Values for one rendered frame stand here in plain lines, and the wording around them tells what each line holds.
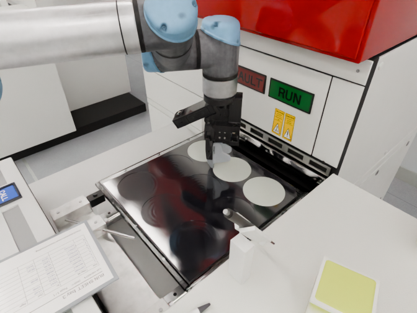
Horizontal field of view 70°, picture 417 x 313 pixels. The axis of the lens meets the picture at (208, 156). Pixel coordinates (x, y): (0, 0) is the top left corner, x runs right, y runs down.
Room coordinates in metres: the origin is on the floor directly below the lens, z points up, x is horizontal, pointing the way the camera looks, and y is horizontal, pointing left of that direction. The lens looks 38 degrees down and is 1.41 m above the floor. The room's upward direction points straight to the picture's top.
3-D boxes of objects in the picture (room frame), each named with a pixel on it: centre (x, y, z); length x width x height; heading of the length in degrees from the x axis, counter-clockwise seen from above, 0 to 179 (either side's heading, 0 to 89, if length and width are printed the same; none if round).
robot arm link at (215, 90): (0.61, -0.02, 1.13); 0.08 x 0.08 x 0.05
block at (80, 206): (0.46, 0.31, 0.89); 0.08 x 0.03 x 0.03; 131
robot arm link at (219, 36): (0.60, -0.02, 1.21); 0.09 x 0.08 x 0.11; 100
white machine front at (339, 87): (0.82, -0.02, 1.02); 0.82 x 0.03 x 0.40; 41
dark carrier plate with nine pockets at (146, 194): (0.53, 0.02, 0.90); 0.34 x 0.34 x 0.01; 41
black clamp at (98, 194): (0.50, 0.27, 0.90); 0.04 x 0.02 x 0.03; 131
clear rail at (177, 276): (0.41, 0.15, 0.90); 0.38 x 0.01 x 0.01; 41
